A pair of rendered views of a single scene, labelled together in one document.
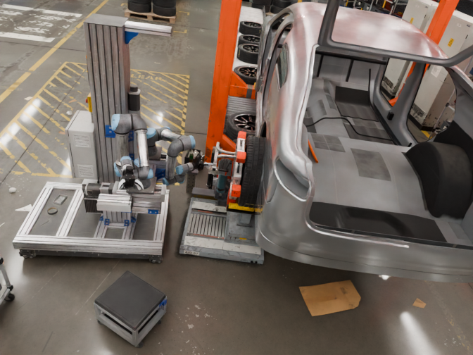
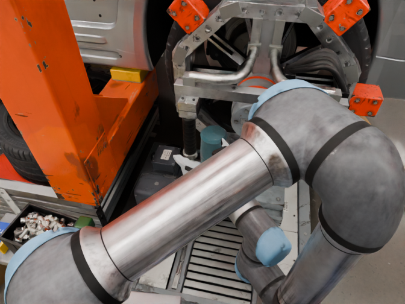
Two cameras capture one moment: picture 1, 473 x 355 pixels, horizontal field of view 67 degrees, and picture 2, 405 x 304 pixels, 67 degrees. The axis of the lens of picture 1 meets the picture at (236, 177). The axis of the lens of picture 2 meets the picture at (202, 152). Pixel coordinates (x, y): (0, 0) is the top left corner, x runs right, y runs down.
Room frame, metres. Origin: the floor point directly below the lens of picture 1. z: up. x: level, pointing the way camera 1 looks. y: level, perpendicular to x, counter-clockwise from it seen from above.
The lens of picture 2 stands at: (2.67, 0.85, 1.41)
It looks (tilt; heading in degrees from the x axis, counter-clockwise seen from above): 46 degrees down; 286
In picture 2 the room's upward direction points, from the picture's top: straight up
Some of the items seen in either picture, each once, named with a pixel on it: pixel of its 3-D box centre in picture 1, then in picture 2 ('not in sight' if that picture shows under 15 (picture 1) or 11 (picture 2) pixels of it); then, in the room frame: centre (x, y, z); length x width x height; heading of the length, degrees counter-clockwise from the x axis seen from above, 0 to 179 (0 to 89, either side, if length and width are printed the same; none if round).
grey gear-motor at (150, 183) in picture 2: (232, 195); (169, 181); (3.07, 0.01, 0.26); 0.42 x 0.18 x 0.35; 94
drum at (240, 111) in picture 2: (229, 168); (256, 102); (2.71, 0.08, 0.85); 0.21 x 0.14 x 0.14; 94
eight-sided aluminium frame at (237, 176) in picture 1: (236, 169); (258, 88); (2.71, 0.01, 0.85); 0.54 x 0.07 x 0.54; 4
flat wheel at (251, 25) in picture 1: (251, 28); not in sight; (9.96, 0.30, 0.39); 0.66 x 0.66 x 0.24
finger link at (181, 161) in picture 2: not in sight; (186, 169); (2.84, 0.36, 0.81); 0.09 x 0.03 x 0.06; 171
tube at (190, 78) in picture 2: (226, 145); (224, 51); (2.81, 0.14, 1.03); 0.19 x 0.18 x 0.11; 94
